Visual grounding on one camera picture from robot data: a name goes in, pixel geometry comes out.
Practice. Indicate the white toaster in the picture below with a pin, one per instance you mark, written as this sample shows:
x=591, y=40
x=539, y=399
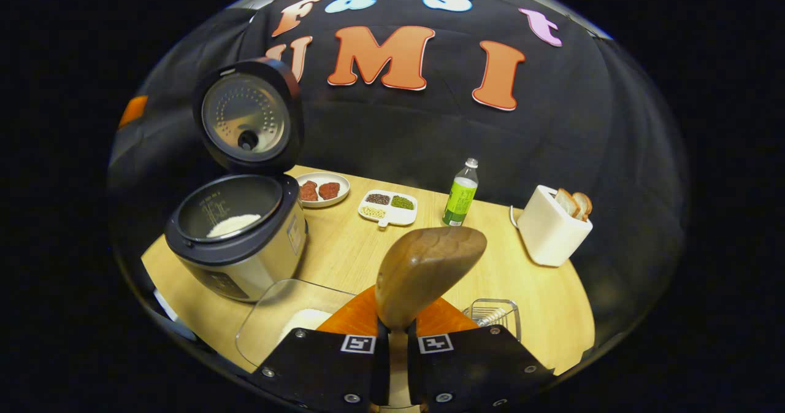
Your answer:
x=549, y=235

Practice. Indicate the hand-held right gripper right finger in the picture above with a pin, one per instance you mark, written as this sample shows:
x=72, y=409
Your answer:
x=478, y=364

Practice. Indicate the wooden spoon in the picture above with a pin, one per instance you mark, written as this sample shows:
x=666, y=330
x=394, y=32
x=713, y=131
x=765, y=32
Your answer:
x=423, y=272

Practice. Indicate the round white plate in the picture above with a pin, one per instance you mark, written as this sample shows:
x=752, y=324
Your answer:
x=343, y=183

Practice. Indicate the black backdrop cloth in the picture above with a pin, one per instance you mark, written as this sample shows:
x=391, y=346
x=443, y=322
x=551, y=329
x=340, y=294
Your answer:
x=552, y=143

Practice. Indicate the clear glass container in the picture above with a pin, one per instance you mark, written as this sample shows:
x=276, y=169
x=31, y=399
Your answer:
x=270, y=315

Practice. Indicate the green drink bottle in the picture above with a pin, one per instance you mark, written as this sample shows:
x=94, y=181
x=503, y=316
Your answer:
x=460, y=198

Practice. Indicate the black and silver rice cooker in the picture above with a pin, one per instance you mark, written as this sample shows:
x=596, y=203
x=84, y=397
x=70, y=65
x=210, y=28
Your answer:
x=245, y=266

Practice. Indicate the toast bread slice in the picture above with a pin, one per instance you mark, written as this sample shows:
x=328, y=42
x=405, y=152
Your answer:
x=584, y=205
x=567, y=203

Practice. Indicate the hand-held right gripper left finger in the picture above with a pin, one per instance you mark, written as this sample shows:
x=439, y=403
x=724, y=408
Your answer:
x=319, y=364

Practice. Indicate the heap of white rice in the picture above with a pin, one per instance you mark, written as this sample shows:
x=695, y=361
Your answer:
x=233, y=224

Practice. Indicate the white divided bean dish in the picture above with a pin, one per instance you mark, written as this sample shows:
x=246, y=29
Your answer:
x=402, y=216

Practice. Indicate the red meat piece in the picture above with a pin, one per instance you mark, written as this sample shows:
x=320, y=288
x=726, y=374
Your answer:
x=308, y=191
x=329, y=190

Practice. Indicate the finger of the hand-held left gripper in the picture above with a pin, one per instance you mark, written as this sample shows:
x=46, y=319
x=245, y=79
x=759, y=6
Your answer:
x=132, y=111

